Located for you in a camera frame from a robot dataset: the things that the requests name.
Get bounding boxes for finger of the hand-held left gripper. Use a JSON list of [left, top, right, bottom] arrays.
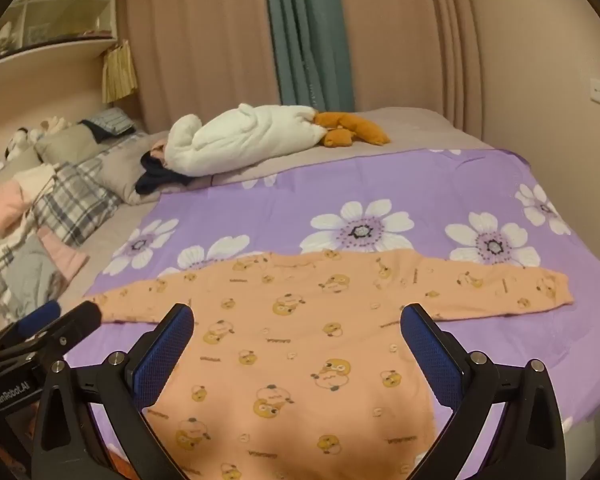
[[0, 301, 103, 370], [0, 301, 62, 356]]

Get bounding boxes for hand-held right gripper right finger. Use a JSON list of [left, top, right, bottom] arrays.
[[400, 303, 568, 480]]

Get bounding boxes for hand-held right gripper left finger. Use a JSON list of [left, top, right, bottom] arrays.
[[30, 302, 196, 480]]

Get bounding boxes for orange printed baby shirt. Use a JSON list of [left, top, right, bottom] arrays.
[[87, 249, 576, 480]]

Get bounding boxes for pink cloth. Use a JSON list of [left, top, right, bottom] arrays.
[[37, 227, 91, 282], [0, 180, 37, 237]]

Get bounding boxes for plaid grey pillow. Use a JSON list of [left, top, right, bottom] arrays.
[[32, 157, 126, 248]]

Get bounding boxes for dark navy cloth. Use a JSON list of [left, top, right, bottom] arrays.
[[135, 154, 202, 196]]

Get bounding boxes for purple floral blanket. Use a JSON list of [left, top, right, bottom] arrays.
[[65, 146, 600, 480]]

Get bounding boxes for small plush toys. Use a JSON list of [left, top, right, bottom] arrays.
[[4, 116, 72, 162]]

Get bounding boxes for folded blue plaid cloth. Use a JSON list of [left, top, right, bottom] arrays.
[[79, 107, 137, 142]]

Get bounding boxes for white plush goose toy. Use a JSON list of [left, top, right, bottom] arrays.
[[164, 104, 392, 177]]

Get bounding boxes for yellow hanging cloth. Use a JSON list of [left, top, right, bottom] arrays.
[[102, 40, 139, 104]]

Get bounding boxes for white cubby shelf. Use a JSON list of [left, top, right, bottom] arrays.
[[0, 0, 118, 68]]

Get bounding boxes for pink curtain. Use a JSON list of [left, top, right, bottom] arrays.
[[332, 0, 486, 131], [122, 0, 281, 133]]

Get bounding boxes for teal curtain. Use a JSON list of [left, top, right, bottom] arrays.
[[261, 0, 356, 113]]

